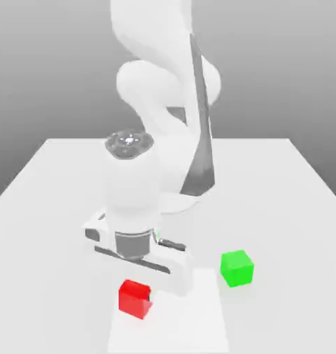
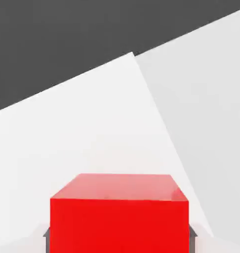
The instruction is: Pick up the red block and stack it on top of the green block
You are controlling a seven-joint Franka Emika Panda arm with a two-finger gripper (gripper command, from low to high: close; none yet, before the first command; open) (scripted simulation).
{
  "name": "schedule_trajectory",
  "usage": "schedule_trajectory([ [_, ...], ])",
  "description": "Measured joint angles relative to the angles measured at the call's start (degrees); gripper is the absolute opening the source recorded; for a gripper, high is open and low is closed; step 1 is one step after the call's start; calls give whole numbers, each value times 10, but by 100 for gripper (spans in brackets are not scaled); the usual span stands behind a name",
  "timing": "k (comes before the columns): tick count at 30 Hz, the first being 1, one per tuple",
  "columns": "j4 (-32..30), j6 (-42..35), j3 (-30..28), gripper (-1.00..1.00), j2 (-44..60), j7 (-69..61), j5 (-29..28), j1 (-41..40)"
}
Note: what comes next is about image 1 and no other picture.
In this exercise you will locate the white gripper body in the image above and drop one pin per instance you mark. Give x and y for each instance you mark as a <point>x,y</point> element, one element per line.
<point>173,264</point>

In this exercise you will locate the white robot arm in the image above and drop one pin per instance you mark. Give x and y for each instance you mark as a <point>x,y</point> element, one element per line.
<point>134,182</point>

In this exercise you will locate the small red cube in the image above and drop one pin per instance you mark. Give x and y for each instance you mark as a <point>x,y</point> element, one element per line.
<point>133,300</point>

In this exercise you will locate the small green cube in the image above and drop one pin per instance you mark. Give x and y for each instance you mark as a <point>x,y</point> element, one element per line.
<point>237,268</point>

